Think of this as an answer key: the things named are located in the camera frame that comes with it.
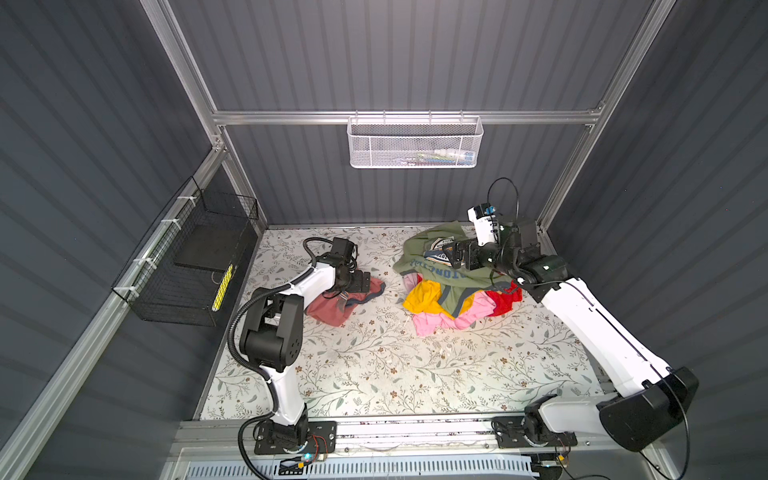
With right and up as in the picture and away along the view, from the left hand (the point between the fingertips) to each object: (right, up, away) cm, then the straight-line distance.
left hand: (353, 283), depth 98 cm
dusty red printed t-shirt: (-6, -6, -6) cm, 11 cm away
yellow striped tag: (-27, +2, -28) cm, 39 cm away
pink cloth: (+24, -12, -5) cm, 27 cm away
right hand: (+30, +12, -23) cm, 40 cm away
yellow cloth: (+22, -3, -10) cm, 24 cm away
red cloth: (+48, -5, -6) cm, 48 cm away
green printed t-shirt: (+23, +8, -6) cm, 25 cm away
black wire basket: (-38, +6, -24) cm, 46 cm away
